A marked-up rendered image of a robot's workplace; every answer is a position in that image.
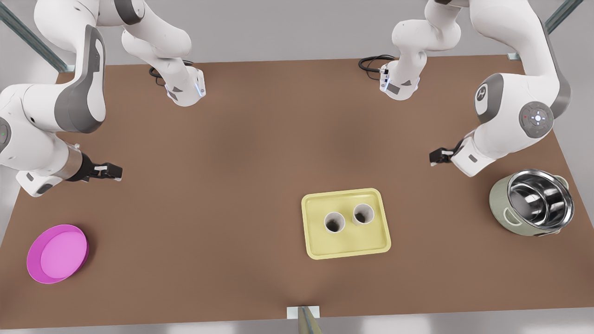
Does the yellow rectangular tray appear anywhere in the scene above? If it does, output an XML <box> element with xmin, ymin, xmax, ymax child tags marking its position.
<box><xmin>301</xmin><ymin>188</ymin><xmax>392</xmax><ymax>260</ymax></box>

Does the green pot with steel interior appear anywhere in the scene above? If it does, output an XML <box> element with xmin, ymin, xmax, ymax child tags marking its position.
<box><xmin>489</xmin><ymin>170</ymin><xmax>575</xmax><ymax>237</ymax></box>

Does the pink round plate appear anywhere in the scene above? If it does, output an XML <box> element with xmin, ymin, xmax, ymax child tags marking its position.
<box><xmin>26</xmin><ymin>225</ymin><xmax>90</xmax><ymax>284</ymax></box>

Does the silver frame post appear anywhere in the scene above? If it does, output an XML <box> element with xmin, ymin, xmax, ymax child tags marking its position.
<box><xmin>507</xmin><ymin>0</ymin><xmax>584</xmax><ymax>61</ymax></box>
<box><xmin>0</xmin><ymin>5</ymin><xmax>75</xmax><ymax>73</ymax></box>
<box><xmin>286</xmin><ymin>306</ymin><xmax>322</xmax><ymax>334</ymax></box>

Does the black cable loop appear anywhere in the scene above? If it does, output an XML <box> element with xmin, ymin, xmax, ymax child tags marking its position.
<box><xmin>358</xmin><ymin>55</ymin><xmax>399</xmax><ymax>80</ymax></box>
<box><xmin>148</xmin><ymin>60</ymin><xmax>194</xmax><ymax>87</ymax></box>

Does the white IKEA cup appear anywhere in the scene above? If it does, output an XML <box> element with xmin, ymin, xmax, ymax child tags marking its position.
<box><xmin>352</xmin><ymin>203</ymin><xmax>375</xmax><ymax>226</ymax></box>
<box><xmin>323</xmin><ymin>212</ymin><xmax>346</xmax><ymax>234</ymax></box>

